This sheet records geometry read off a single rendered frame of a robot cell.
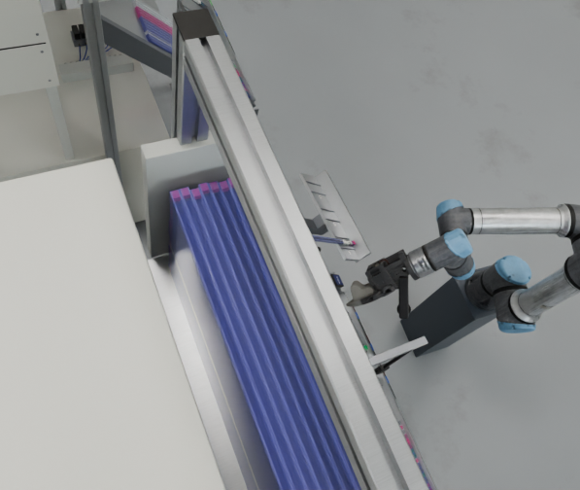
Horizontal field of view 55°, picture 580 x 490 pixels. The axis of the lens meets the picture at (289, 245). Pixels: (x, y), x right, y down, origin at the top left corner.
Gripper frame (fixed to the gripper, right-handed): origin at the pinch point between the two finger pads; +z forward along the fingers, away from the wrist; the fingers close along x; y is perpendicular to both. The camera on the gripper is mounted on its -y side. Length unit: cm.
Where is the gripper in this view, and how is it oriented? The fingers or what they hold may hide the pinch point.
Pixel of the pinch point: (352, 305)
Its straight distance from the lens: 157.1
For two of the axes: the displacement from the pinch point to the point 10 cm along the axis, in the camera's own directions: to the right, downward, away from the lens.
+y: -5.1, -8.6, -0.8
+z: -8.3, 4.6, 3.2
